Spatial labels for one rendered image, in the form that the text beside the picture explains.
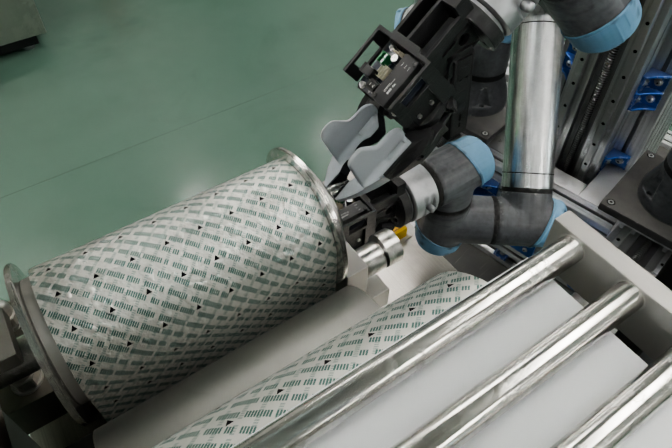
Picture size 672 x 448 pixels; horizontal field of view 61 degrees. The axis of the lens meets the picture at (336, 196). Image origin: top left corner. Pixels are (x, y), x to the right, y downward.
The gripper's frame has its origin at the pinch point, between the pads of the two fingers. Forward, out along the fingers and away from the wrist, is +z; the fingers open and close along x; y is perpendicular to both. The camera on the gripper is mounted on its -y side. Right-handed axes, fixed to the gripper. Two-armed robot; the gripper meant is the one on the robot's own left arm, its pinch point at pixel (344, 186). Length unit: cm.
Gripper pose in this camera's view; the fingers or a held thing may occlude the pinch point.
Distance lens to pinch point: 57.3
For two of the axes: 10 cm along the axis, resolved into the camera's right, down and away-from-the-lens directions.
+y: -5.3, -2.6, -8.1
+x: 5.6, 6.1, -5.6
